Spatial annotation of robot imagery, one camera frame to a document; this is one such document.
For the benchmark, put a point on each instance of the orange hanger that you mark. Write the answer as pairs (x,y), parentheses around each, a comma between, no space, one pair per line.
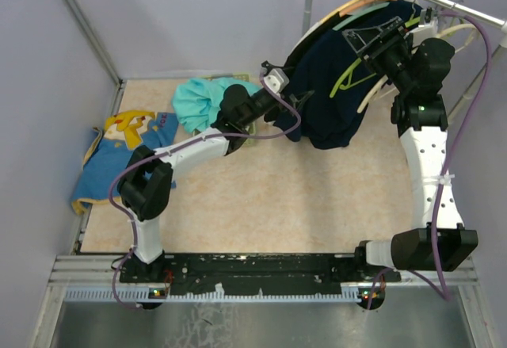
(355,5)

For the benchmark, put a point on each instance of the dark navy t-shirt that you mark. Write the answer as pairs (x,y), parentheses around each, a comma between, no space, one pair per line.
(339,79)

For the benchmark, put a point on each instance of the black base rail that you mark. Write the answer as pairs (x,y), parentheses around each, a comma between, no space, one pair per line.
(270,275)

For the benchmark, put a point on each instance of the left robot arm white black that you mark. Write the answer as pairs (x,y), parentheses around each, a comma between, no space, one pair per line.
(144,186)

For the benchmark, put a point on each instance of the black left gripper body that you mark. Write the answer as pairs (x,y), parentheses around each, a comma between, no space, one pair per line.
(262,105)

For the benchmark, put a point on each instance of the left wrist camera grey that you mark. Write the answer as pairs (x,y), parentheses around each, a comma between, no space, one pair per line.
(273,78)

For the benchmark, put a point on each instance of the mint green hanger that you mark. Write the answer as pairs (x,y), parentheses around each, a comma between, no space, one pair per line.
(361,12)

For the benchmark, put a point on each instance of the teal t-shirt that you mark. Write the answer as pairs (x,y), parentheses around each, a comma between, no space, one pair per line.
(196,102)

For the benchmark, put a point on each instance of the blue Pikachu t-shirt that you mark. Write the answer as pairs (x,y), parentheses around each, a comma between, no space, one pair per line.
(112,149)

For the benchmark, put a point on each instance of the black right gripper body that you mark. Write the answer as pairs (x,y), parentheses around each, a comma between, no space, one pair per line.
(391,56)

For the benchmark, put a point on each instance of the cream hanger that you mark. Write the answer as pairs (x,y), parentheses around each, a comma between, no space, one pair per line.
(430,63)

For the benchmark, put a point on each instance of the black t-shirt white trim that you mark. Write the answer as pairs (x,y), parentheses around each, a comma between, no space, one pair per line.
(311,35)

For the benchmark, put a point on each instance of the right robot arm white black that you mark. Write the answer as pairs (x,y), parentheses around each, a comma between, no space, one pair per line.
(438,239)

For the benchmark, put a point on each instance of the metal clothes rack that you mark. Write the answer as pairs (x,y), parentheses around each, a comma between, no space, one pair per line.
(457,6)

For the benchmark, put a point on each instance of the yellow hanger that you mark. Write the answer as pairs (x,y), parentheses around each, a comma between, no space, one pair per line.
(333,13)

